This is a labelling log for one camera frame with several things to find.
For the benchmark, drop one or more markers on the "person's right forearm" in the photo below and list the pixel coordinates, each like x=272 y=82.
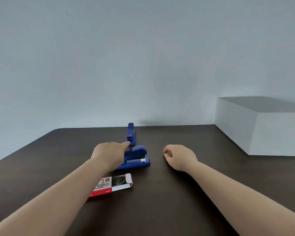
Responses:
x=243 y=201

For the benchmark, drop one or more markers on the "person's left forearm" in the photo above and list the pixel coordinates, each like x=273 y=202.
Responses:
x=46 y=204

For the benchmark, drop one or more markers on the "red and white staple box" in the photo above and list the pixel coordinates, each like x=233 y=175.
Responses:
x=113 y=185

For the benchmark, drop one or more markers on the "person's right hand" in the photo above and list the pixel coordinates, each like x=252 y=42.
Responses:
x=180 y=157

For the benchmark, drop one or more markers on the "large white box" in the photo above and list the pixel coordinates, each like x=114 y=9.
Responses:
x=268 y=130

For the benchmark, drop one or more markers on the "person's left hand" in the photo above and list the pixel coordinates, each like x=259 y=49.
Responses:
x=109 y=154

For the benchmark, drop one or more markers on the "blue stapler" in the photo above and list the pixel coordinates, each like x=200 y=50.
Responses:
x=137 y=158
x=131 y=133

